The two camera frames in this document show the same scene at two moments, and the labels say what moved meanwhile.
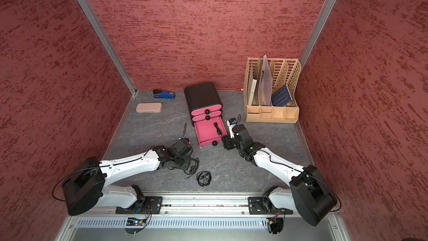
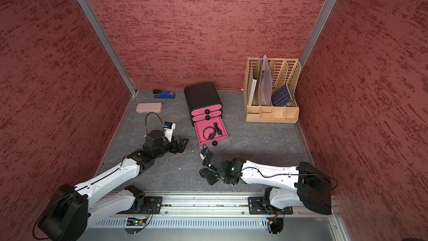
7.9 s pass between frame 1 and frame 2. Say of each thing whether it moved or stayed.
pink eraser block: stayed
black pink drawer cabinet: stayed
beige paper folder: stayed
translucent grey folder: stayed
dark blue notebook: stayed
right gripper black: moved
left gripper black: moved
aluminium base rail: stayed
